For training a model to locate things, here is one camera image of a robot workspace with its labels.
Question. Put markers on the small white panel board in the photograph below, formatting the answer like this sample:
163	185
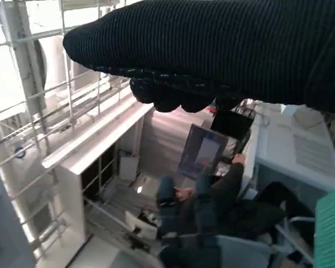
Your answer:
128	169

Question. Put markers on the white perforated cabinet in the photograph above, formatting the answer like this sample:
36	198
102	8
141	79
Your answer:
290	150

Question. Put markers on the green cutting mat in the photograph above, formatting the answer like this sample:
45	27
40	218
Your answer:
332	229

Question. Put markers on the grey office chair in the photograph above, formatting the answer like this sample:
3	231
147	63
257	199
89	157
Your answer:
240	251

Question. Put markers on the computer monitor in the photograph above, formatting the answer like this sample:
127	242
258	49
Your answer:
203	153

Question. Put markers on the white metal scaffold frame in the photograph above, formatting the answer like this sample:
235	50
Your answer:
67	69

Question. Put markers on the white shelf unit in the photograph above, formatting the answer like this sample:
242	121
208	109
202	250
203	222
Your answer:
69	201

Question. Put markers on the grey blue cabinet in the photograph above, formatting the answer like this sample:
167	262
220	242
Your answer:
5	223

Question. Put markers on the black gloved right hand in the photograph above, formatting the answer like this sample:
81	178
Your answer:
212	42

